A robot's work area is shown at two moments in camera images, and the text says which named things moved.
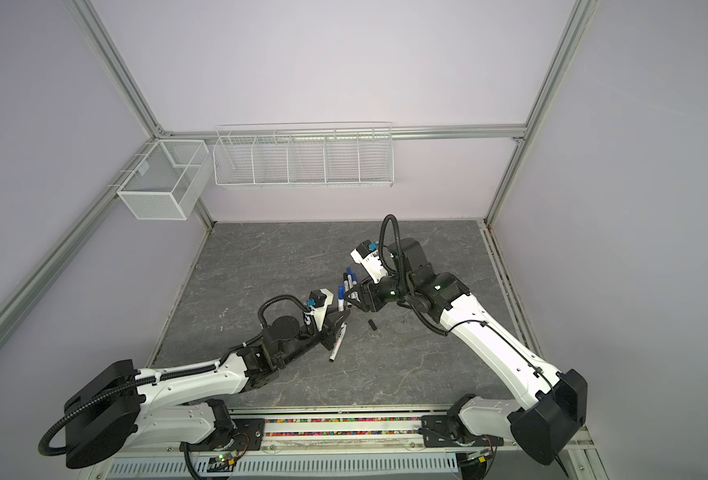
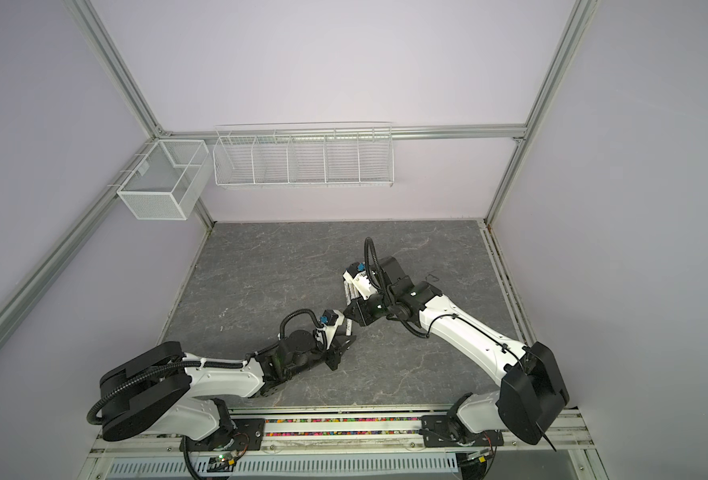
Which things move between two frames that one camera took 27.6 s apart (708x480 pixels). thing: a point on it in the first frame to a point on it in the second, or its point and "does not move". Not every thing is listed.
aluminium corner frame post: (90, 23) does not move
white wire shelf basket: (310, 155) does not move
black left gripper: (330, 328) to (336, 350)
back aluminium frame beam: (343, 132) does not move
